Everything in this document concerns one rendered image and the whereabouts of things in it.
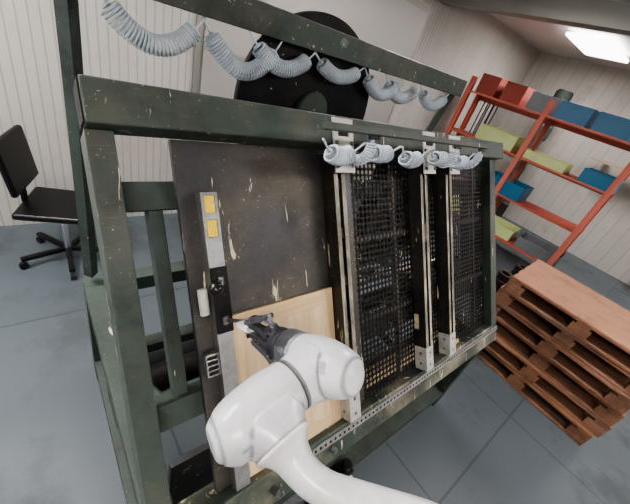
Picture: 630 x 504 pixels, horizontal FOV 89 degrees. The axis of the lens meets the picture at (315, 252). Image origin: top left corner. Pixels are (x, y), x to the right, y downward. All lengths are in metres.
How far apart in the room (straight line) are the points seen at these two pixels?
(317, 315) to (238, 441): 0.77
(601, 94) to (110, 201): 8.48
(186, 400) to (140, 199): 0.62
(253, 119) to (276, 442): 0.82
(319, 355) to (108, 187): 0.63
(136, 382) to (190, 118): 0.69
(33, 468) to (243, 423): 1.93
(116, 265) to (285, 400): 0.55
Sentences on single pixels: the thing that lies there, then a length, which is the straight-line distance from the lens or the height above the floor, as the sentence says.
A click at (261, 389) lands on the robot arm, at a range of 0.59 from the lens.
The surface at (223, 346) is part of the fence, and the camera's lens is 1.06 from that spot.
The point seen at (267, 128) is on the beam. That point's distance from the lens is 1.05.
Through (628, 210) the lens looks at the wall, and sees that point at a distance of 8.51.
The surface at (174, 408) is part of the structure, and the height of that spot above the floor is 1.13.
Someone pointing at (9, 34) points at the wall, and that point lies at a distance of 3.54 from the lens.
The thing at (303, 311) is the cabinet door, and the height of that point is 1.32.
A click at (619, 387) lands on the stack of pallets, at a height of 0.63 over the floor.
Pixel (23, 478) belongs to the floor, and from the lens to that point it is 2.42.
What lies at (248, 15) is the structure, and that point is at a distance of 1.48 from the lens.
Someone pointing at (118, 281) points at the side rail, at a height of 1.53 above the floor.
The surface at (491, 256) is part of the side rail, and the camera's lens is 2.43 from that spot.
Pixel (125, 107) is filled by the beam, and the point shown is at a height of 1.89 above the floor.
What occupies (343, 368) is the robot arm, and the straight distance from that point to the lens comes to 0.60.
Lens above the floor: 2.13
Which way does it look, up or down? 32 degrees down
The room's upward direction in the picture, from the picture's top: 19 degrees clockwise
